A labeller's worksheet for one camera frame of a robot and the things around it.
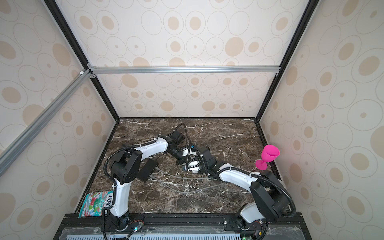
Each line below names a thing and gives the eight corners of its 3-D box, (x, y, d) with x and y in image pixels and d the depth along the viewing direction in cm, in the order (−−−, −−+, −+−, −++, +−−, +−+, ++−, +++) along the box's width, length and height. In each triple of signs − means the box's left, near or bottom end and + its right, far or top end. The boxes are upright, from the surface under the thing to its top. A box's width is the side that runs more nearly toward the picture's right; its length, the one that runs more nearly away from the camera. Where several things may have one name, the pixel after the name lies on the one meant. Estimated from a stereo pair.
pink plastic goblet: (255, 169, 95) (265, 156, 82) (252, 159, 99) (261, 144, 87) (269, 169, 95) (281, 156, 82) (266, 159, 99) (276, 144, 87)
